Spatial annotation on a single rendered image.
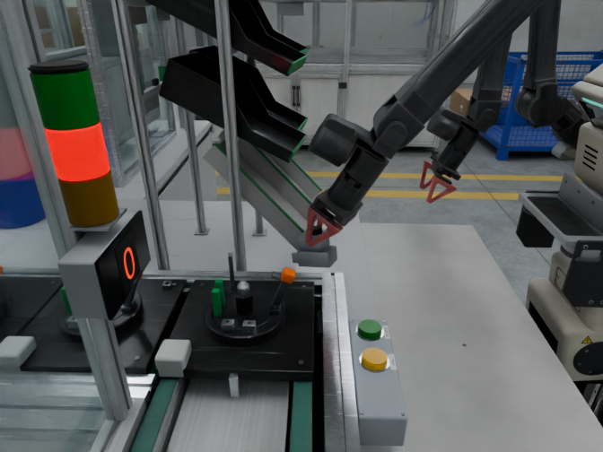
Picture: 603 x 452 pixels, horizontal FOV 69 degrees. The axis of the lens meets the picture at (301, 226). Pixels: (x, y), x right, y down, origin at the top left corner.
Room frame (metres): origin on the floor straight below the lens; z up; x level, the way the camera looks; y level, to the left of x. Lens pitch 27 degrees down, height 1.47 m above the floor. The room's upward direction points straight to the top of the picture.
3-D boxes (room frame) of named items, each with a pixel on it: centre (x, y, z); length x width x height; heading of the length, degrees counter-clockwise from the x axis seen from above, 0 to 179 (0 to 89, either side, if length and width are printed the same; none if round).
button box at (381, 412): (0.52, -0.11, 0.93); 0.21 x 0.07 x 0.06; 178
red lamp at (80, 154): (0.42, 0.22, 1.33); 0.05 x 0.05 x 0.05
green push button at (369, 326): (0.59, -0.12, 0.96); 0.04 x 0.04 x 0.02
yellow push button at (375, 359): (0.52, -0.11, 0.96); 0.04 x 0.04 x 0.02
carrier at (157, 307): (0.62, 0.35, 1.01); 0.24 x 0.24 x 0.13; 88
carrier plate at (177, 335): (0.61, 0.10, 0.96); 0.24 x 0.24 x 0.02; 88
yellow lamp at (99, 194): (0.42, 0.22, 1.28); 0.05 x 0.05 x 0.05
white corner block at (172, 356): (0.51, 0.20, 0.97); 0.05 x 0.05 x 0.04; 88
